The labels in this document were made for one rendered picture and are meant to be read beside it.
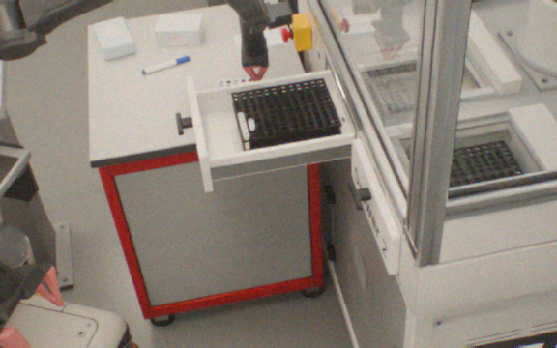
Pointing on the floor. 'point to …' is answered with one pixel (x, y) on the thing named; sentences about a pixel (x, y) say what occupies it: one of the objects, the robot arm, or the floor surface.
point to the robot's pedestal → (49, 237)
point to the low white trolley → (146, 169)
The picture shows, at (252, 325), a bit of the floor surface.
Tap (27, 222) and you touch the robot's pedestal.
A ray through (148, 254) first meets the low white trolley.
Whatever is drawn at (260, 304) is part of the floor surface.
